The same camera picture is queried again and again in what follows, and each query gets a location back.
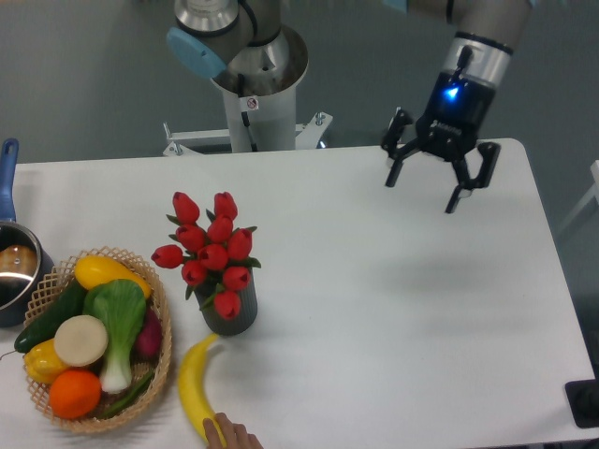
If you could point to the purple sweet potato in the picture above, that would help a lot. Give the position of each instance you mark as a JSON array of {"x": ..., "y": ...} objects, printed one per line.
[{"x": 149, "y": 339}]

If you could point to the yellow squash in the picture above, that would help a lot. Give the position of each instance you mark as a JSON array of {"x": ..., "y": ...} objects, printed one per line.
[{"x": 94, "y": 270}]

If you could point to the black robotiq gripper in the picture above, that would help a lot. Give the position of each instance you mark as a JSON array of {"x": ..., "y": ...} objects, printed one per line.
[{"x": 448, "y": 129}]

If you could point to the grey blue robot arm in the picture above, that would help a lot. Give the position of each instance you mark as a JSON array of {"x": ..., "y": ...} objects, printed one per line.
[{"x": 257, "y": 63}]

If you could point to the bare human hand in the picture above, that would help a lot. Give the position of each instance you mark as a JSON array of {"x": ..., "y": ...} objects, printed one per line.
[{"x": 222, "y": 433}]

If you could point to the round beige bun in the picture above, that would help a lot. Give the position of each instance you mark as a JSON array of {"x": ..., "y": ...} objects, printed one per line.
[{"x": 80, "y": 341}]

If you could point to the dark green cucumber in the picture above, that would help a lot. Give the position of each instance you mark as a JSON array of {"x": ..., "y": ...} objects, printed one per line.
[{"x": 69, "y": 304}]

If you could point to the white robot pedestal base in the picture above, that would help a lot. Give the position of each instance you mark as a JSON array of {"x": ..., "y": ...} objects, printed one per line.
[{"x": 255, "y": 124}]

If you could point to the dark grey ribbed vase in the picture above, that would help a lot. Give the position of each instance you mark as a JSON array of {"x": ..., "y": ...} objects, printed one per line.
[{"x": 228, "y": 314}]

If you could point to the yellow bell pepper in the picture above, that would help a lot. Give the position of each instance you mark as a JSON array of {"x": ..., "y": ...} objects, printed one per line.
[{"x": 42, "y": 363}]

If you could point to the black device at table edge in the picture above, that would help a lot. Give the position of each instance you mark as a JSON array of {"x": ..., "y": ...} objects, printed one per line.
[{"x": 583, "y": 402}]

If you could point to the yellow banana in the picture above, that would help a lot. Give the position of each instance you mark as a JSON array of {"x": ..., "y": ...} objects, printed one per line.
[{"x": 190, "y": 383}]

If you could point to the green bean pod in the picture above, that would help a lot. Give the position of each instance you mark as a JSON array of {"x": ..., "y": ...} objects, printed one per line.
[{"x": 129, "y": 398}]

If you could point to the blue handled saucepan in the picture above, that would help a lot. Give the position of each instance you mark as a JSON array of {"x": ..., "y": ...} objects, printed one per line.
[{"x": 24, "y": 263}]

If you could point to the white frame at right edge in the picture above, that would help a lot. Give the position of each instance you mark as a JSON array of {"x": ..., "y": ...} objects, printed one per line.
[{"x": 585, "y": 207}]

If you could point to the red tulip bouquet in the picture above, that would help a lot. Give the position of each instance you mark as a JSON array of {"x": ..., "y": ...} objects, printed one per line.
[{"x": 219, "y": 254}]

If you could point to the woven wicker basket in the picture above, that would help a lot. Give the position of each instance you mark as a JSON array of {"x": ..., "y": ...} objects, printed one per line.
[{"x": 50, "y": 288}]

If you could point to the orange fruit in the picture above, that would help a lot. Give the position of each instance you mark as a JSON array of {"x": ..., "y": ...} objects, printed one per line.
[{"x": 74, "y": 393}]

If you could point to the green bok choy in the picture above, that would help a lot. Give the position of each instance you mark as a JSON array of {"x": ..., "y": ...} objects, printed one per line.
[{"x": 120, "y": 306}]

